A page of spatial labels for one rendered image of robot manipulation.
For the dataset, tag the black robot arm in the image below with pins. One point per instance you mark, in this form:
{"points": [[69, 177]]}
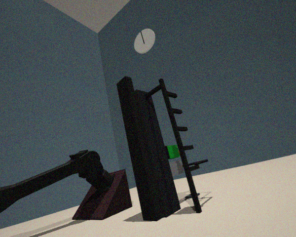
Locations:
{"points": [[86, 163]]}

